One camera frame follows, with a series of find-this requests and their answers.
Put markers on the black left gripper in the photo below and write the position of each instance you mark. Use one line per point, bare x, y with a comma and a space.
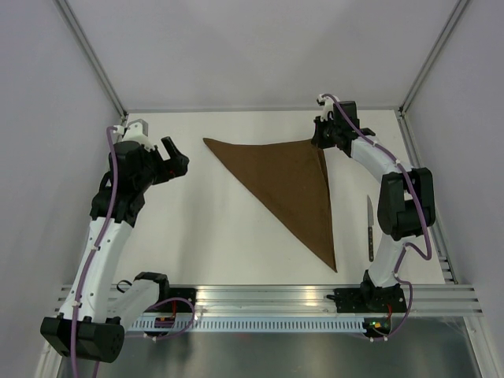
175, 166

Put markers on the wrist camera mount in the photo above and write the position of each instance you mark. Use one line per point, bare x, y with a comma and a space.
135, 131
327, 102

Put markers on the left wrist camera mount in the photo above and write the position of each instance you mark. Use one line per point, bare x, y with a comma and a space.
135, 131

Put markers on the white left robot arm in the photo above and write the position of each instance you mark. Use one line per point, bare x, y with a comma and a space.
88, 326

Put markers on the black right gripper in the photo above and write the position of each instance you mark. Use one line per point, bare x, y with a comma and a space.
317, 139

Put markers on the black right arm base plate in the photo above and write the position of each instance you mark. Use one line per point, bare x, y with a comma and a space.
381, 300

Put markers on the steel table knife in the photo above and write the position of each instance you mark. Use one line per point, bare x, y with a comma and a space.
370, 224

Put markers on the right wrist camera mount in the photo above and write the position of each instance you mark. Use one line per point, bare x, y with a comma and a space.
327, 102

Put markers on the brown cloth napkin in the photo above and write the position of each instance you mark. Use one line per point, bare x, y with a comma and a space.
291, 180

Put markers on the white slotted cable duct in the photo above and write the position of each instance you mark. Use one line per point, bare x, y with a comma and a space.
279, 324

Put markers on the aluminium frame rail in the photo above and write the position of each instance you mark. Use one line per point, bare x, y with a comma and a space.
429, 300

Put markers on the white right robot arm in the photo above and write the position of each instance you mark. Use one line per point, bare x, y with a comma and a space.
405, 210

